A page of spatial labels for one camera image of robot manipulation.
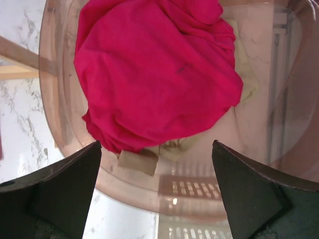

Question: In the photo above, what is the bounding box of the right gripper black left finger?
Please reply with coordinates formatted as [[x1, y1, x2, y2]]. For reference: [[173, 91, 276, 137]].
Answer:
[[0, 141, 102, 239]]

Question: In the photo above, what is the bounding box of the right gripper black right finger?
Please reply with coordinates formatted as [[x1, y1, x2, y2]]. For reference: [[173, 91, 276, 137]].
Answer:
[[212, 140, 319, 239]]

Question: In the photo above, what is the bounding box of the magenta t shirt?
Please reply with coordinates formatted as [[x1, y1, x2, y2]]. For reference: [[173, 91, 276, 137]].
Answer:
[[74, 0, 243, 153]]

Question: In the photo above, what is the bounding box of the pink translucent laundry basket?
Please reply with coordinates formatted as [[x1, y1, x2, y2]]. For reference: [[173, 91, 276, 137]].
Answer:
[[38, 0, 319, 239]]

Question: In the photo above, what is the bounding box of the beige crumpled garment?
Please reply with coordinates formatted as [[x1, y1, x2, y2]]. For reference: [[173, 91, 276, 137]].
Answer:
[[117, 18, 258, 176]]

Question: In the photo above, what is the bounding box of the wooden clothes rack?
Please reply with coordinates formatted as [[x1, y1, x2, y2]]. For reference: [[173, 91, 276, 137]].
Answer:
[[0, 37, 57, 80]]

